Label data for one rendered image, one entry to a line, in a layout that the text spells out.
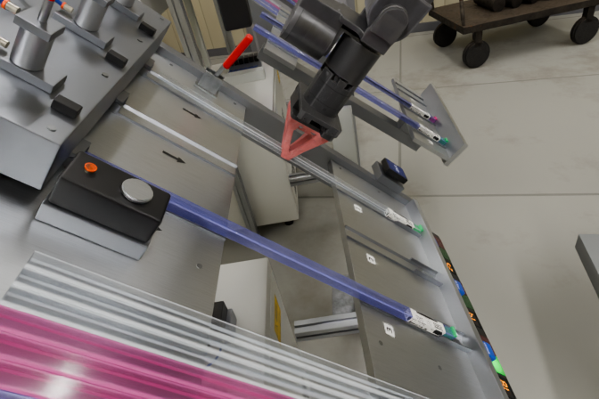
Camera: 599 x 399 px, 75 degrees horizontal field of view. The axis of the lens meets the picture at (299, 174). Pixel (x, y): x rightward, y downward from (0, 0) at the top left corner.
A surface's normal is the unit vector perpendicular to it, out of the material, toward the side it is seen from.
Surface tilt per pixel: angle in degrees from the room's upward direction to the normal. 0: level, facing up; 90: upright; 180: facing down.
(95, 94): 47
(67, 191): 90
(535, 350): 0
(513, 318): 0
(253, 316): 0
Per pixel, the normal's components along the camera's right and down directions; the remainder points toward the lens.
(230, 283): -0.18, -0.80
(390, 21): -0.08, 0.66
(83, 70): 0.59, -0.68
